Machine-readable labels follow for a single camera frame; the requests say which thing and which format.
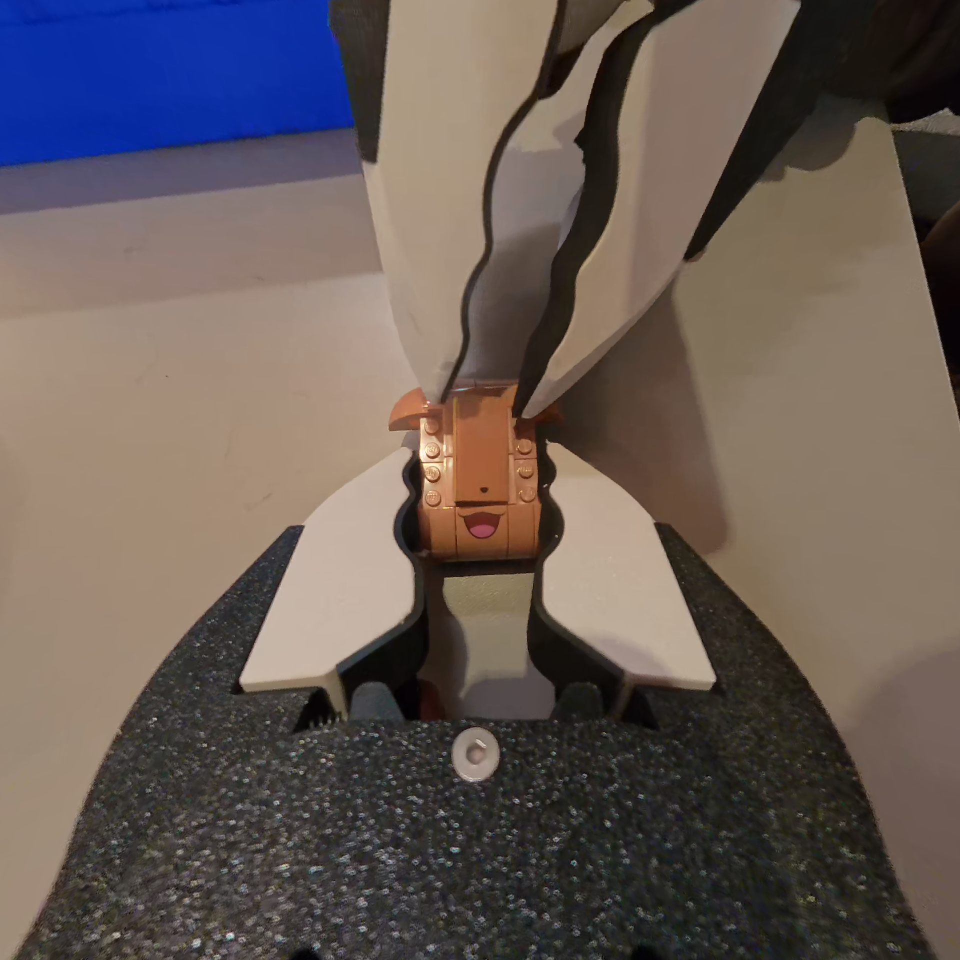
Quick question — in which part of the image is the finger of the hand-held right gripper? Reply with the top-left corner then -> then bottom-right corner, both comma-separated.
360,0 -> 661,406
518,0 -> 804,421

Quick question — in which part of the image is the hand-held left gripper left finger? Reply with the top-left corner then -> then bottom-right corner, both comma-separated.
240,446 -> 427,696

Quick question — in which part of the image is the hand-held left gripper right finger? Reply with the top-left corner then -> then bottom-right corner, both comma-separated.
531,444 -> 720,693

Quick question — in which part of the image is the brown lego assembly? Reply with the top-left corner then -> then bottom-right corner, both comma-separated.
387,383 -> 559,564

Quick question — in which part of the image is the large blue plastic bin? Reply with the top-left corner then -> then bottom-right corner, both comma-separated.
0,0 -> 357,169

